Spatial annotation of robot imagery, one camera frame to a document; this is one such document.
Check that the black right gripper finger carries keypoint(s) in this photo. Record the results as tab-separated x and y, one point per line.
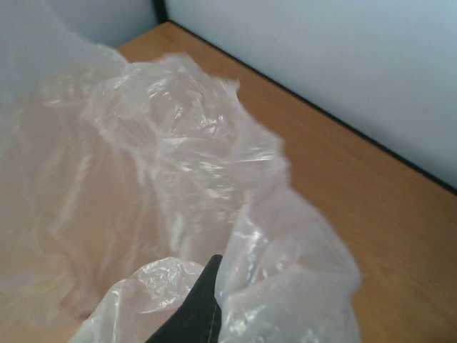
198	319

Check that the translucent pink plastic trash bag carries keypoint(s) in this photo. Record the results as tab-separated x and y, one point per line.
119	182

